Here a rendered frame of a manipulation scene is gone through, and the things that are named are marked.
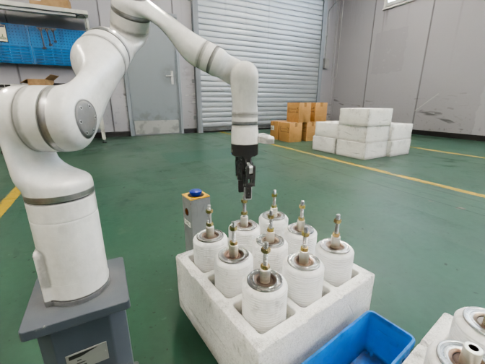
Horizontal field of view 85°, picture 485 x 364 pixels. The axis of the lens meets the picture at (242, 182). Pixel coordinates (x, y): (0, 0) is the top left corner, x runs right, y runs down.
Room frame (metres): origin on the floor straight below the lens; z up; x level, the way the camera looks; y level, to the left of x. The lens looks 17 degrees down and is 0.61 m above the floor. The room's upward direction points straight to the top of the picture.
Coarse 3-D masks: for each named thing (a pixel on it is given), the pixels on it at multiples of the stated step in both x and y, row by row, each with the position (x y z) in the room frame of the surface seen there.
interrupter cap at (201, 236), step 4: (200, 232) 0.68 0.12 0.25; (204, 232) 0.68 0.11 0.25; (216, 232) 0.69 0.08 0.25; (220, 232) 0.68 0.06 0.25; (196, 236) 0.66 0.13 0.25; (200, 236) 0.66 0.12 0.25; (204, 236) 0.66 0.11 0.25; (216, 236) 0.66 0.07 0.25; (220, 236) 0.66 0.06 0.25; (200, 240) 0.64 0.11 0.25; (204, 240) 0.63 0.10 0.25; (208, 240) 0.64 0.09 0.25; (212, 240) 0.63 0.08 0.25; (216, 240) 0.63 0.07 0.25
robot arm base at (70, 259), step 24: (48, 216) 0.34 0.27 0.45; (72, 216) 0.36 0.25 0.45; (96, 216) 0.39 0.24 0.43; (48, 240) 0.34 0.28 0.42; (72, 240) 0.35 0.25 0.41; (96, 240) 0.38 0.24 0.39; (48, 264) 0.34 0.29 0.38; (72, 264) 0.35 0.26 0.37; (96, 264) 0.38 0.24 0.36; (48, 288) 0.35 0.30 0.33; (72, 288) 0.35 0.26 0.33; (96, 288) 0.37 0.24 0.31
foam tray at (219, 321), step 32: (192, 256) 0.69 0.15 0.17; (192, 288) 0.59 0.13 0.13; (352, 288) 0.54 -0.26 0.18; (192, 320) 0.61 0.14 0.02; (224, 320) 0.46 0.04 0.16; (288, 320) 0.44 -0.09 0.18; (320, 320) 0.47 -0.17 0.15; (352, 320) 0.55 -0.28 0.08; (224, 352) 0.46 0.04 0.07; (256, 352) 0.37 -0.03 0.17; (288, 352) 0.41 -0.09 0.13
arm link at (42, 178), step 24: (0, 96) 0.36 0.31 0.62; (24, 96) 0.36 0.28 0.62; (0, 120) 0.34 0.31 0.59; (24, 120) 0.34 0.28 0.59; (0, 144) 0.34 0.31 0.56; (24, 144) 0.36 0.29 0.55; (48, 144) 0.36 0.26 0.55; (24, 168) 0.35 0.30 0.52; (48, 168) 0.38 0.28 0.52; (72, 168) 0.41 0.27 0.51; (24, 192) 0.35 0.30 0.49; (48, 192) 0.35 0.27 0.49; (72, 192) 0.36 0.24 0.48
